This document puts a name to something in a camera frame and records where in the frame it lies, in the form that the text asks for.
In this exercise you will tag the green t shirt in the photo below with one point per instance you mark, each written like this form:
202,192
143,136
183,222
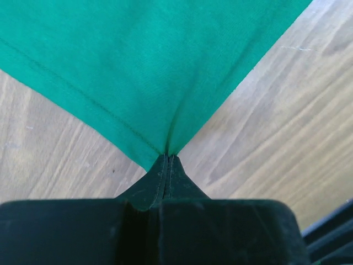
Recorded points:
147,75

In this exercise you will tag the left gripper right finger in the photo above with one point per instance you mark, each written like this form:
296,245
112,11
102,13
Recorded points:
178,185

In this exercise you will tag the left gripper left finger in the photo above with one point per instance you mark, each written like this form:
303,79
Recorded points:
148,191

